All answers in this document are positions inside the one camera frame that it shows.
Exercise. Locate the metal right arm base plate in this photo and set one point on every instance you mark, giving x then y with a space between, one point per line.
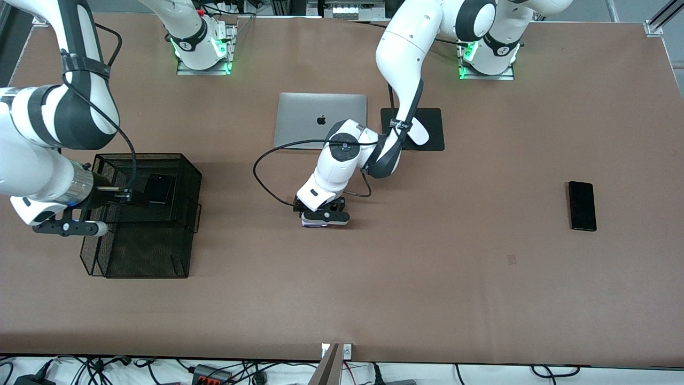
187 72

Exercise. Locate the white computer mouse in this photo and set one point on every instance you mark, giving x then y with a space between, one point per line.
422 136

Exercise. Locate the wooden camera stand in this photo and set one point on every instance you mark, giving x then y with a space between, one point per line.
328 369

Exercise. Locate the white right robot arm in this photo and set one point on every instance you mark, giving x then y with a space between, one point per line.
32 166

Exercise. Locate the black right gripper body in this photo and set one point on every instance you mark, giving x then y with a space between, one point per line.
103 196

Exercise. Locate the long black phone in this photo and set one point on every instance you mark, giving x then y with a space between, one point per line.
582 206

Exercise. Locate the grey flat box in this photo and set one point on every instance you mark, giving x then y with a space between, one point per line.
401 382

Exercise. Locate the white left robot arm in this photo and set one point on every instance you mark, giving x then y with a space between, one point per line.
406 53

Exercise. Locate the black square folding phone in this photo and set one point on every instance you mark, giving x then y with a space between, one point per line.
159 190

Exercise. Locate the aluminium corner bracket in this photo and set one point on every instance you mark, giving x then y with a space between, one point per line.
38 21
654 28

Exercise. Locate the black plug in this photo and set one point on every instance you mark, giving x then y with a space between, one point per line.
378 377

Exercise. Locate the grey device with white plugs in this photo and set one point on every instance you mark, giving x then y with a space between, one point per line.
347 9

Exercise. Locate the black mesh two-tier tray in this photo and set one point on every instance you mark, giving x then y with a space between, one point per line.
144 251

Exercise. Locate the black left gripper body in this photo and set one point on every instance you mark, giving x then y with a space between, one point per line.
335 203

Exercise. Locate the black power adapter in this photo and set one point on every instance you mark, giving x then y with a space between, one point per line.
26 380

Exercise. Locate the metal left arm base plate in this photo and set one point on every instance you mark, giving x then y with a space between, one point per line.
486 77

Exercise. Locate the small white clamp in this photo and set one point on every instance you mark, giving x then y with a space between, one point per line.
347 351
325 351

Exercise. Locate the black mouse pad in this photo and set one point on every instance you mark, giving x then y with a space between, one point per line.
435 128

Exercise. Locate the lavender phone with two lenses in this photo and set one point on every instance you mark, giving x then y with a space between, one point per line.
312 226

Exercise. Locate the silver laptop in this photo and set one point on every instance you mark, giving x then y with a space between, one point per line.
299 117

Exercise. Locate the black and red power strip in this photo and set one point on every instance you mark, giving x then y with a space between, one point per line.
211 377

